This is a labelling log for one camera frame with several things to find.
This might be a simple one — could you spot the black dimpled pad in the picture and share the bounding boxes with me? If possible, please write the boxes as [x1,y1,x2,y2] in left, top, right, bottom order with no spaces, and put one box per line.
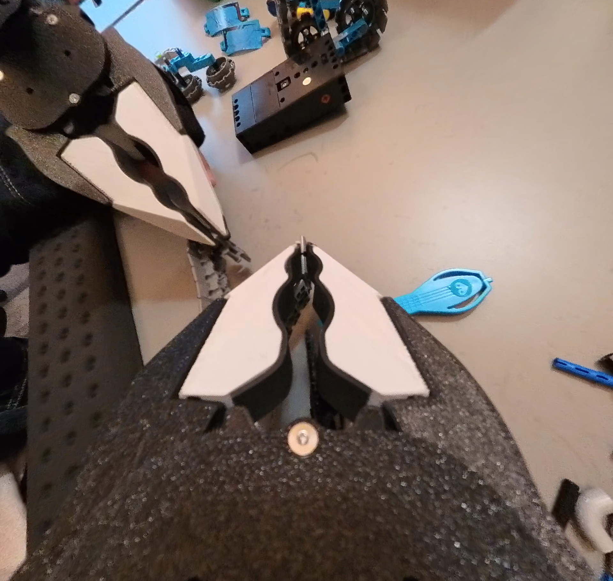
[26,217,203,543]

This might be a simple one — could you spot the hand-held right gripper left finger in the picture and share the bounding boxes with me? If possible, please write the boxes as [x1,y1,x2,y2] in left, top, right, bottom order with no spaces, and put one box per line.
[178,245,302,405]

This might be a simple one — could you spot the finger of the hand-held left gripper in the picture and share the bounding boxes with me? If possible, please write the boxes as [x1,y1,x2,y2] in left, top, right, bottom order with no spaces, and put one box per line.
[114,80,231,238]
[60,134,218,247]

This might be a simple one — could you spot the pile of red black bricks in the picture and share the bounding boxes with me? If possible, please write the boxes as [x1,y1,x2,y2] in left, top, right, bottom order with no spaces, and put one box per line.
[550,477,613,554]

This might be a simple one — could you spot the person's left forearm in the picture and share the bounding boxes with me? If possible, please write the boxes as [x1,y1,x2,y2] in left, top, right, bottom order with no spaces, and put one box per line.
[0,116,114,276]

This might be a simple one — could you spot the black motor battery block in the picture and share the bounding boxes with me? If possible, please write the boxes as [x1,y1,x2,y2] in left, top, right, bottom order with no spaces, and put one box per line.
[231,0,390,156]

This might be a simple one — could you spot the blue brick separator tool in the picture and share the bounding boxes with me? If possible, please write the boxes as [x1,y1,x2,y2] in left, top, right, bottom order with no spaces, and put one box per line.
[393,268,494,317]

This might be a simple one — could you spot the blue toy panel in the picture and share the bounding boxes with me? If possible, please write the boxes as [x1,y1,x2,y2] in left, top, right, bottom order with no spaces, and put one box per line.
[219,19,272,57]
[204,3,251,39]

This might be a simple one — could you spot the grey toy track belt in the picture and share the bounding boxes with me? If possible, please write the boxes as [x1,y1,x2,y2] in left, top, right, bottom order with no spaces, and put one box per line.
[186,237,253,305]

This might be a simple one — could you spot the short blue toy beam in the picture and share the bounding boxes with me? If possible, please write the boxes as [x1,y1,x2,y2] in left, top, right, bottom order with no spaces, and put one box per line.
[155,48,217,82]

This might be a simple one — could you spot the dark blue toy beam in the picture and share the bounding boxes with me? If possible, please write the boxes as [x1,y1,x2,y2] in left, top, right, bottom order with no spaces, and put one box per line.
[552,357,613,391]

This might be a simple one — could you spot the person's denim jacket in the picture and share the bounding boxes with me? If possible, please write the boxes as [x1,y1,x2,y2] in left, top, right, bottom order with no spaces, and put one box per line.
[0,337,30,463]

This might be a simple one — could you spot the single dark track link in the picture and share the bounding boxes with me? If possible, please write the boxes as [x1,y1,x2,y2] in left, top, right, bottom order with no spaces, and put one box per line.
[287,236,320,331]

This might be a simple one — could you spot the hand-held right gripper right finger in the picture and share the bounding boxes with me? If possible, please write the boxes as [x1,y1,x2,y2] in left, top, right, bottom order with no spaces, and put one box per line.
[309,243,430,407]

